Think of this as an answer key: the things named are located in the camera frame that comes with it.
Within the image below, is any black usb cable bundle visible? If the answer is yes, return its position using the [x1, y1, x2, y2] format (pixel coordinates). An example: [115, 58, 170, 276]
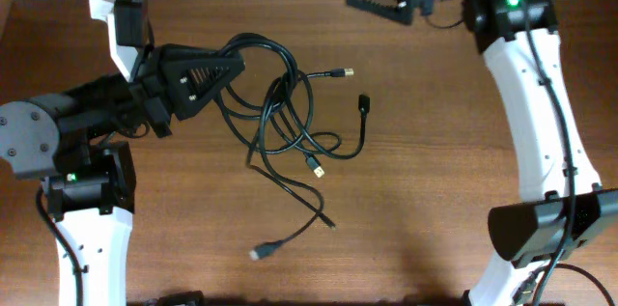
[211, 32, 372, 263]

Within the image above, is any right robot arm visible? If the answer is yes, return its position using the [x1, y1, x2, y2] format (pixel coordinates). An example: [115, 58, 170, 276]
[346, 0, 617, 305]

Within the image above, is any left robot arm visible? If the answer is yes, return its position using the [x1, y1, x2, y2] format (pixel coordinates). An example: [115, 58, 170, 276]
[1, 44, 245, 305]

